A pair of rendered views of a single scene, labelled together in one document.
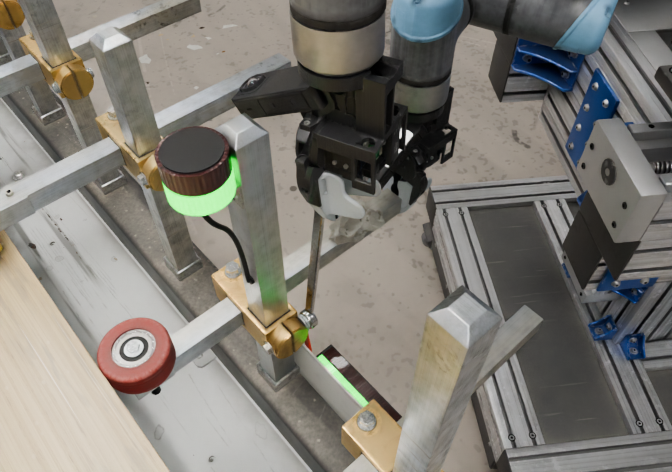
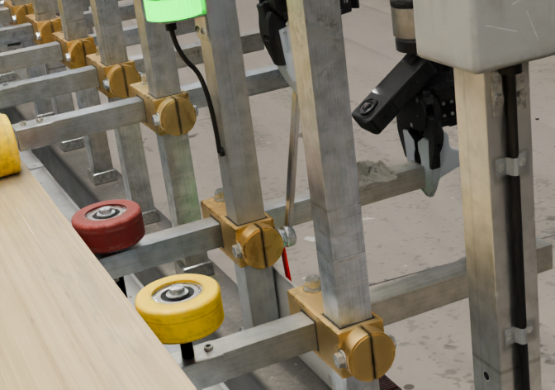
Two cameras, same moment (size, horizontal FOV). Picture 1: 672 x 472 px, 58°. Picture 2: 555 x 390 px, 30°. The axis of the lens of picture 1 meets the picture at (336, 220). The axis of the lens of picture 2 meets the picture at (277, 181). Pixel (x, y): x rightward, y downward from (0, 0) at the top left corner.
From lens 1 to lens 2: 0.76 m
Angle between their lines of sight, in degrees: 34
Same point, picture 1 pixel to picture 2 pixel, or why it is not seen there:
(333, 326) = not seen: outside the picture
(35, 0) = not seen: outside the picture
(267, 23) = (415, 216)
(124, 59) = not seen: outside the picture
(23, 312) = (21, 201)
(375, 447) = (315, 301)
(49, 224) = not seen: hidden behind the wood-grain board
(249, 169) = not seen: outside the picture
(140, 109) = (163, 46)
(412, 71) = not seen: outside the picture
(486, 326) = not seen: outside the picture
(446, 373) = (303, 45)
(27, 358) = (14, 220)
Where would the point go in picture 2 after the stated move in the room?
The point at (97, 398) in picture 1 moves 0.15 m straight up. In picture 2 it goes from (62, 237) to (34, 107)
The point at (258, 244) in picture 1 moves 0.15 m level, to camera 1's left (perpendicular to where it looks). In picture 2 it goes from (225, 94) to (102, 98)
